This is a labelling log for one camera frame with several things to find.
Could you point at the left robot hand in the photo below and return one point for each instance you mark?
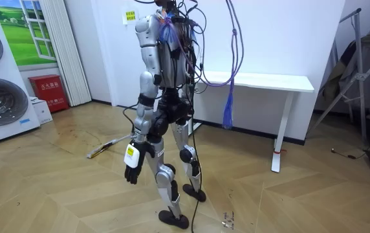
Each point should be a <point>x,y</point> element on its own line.
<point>132,155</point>

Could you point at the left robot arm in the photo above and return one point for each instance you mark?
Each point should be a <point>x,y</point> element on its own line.
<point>149,61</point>

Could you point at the robot legs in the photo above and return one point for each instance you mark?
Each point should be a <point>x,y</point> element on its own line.
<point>164,176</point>

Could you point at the robot body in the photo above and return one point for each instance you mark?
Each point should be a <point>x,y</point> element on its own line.
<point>176,72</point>

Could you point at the white cardboard box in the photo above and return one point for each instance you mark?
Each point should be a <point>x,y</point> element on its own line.
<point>42,110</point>

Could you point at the red metal cabinet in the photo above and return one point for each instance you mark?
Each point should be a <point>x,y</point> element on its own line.
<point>49,92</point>

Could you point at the white folding curtain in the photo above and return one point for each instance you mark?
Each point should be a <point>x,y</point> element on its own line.
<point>68,58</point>

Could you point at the white washing machine tower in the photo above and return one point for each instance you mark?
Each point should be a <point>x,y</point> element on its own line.
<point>10,71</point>

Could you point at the white desk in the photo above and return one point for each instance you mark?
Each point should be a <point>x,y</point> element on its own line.
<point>262,81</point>

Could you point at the grey metal clothes rack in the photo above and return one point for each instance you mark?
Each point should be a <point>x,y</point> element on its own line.
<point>359,77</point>

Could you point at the yellow and white wall sign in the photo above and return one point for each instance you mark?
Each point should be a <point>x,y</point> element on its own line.
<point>130,15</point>

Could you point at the landscape window wall poster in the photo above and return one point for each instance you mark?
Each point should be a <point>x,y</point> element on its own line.
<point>20,42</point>

